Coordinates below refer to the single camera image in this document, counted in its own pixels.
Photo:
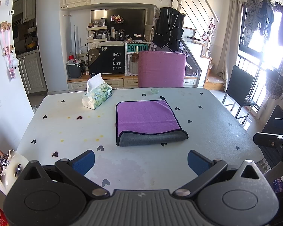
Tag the pink upholstered chair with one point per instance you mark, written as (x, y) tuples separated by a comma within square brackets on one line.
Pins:
[(161, 69)]

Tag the white kitchen cabinet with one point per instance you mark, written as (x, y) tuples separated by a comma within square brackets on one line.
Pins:
[(31, 72)]

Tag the black vest on hanger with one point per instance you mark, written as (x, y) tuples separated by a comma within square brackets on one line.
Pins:
[(169, 31)]

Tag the black folding chair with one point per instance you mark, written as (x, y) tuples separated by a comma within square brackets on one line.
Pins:
[(238, 88)]

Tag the purple and grey microfibre towel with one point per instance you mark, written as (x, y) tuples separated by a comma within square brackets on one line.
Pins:
[(147, 123)]

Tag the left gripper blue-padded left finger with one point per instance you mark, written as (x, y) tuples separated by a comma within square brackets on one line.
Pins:
[(73, 172)]

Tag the teal poison sign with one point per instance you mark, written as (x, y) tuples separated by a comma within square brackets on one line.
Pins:
[(136, 47)]

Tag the small green round lid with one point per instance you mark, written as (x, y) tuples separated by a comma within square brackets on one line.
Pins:
[(154, 91)]

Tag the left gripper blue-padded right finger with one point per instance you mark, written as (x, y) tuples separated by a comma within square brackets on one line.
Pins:
[(207, 171)]

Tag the black have a nice day cloth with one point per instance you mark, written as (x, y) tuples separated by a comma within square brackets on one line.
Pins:
[(107, 60)]

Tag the floral tissue box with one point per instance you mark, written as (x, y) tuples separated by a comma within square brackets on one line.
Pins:
[(97, 92)]

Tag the grey bucket with red lid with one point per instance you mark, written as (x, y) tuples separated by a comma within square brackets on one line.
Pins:
[(74, 67)]

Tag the wooden tv cabinet with drawers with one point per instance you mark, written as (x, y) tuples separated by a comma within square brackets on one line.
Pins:
[(119, 81)]

